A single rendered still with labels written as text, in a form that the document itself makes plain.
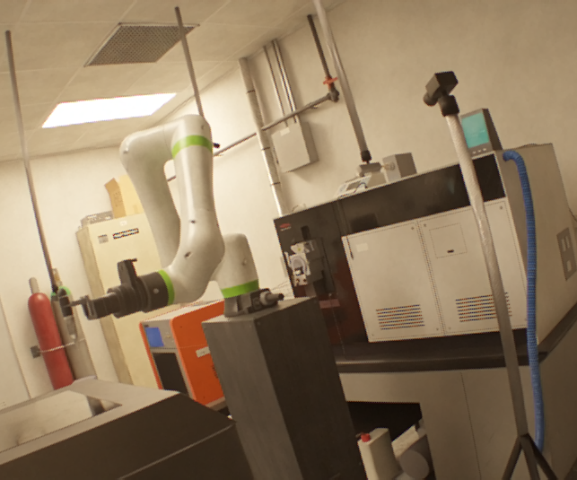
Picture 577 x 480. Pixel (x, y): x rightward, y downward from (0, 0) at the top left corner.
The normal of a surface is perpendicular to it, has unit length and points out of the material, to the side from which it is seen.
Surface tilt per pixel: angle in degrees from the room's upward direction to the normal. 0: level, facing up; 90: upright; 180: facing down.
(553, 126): 90
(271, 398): 90
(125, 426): 57
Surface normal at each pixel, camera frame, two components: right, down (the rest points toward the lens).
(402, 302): -0.69, 0.22
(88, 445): 0.43, -0.65
